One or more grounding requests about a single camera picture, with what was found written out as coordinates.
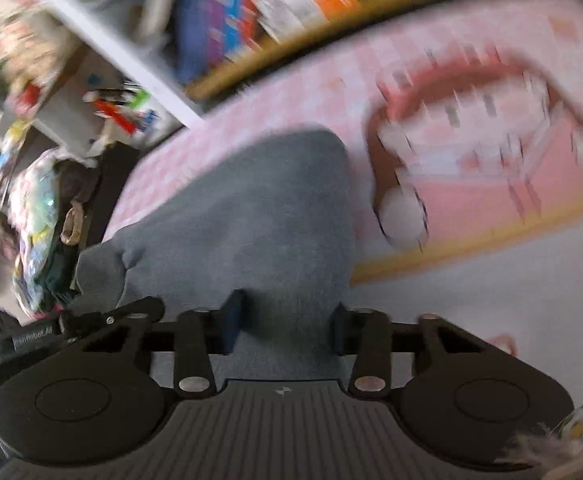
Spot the pink cartoon printed table mat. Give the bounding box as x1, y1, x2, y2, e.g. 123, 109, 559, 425
104, 0, 583, 411

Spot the grey fluffy pompom with bead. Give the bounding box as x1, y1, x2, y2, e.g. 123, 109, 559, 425
506, 400, 583, 480

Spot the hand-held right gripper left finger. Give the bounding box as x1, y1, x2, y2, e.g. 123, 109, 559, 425
79, 289, 245, 400

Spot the white shelf post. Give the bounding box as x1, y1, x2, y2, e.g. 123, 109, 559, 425
12, 0, 205, 128

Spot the pile of colourful plastic bags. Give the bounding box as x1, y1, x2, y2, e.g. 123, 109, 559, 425
0, 147, 102, 311

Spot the row of blue upright books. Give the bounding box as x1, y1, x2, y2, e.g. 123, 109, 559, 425
172, 0, 272, 86

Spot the orange and white box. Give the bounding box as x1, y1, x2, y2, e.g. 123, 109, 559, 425
252, 0, 362, 43

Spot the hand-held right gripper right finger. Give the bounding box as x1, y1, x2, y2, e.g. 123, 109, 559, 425
332, 302, 502, 396

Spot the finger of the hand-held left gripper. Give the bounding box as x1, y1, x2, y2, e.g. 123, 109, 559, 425
59, 296, 166, 342

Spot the white pen holder with pens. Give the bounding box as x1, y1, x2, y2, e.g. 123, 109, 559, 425
84, 87, 165, 148

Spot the grey printed sweatshirt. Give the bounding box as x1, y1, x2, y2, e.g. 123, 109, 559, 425
64, 130, 357, 386

